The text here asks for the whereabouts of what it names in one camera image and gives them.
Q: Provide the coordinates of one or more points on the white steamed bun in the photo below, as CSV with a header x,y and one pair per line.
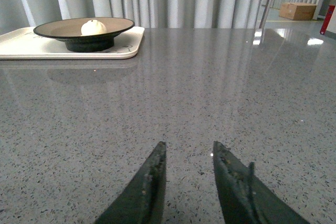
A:
x,y
93,27

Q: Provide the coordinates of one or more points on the white bear-print tray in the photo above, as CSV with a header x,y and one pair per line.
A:
x,y
24,44

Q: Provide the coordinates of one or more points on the beige plate with black rim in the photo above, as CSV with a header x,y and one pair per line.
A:
x,y
69,32

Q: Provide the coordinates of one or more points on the red object at right edge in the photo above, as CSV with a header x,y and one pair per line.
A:
x,y
327,19

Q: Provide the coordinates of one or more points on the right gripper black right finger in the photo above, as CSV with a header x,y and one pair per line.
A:
x,y
243,197

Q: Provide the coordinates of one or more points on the cardboard box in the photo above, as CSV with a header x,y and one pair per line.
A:
x,y
297,11

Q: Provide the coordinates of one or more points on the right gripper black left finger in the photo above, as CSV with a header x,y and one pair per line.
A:
x,y
142,201

